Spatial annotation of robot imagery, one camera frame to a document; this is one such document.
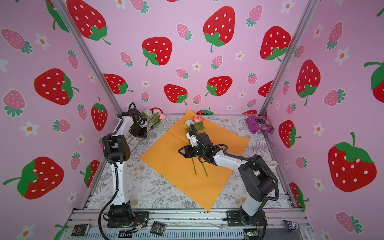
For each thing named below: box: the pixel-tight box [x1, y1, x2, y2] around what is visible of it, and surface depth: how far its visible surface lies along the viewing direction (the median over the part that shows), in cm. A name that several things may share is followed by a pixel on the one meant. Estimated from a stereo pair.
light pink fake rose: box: [150, 112, 166, 130], surface depth 120 cm
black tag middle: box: [150, 220, 168, 237], surface depth 71 cm
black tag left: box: [71, 224, 90, 236], surface depth 71 cm
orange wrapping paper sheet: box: [139, 110, 250, 212], surface depth 92 cm
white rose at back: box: [141, 109, 153, 122], surface depth 121 cm
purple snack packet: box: [245, 115, 274, 135], surface depth 110 cm
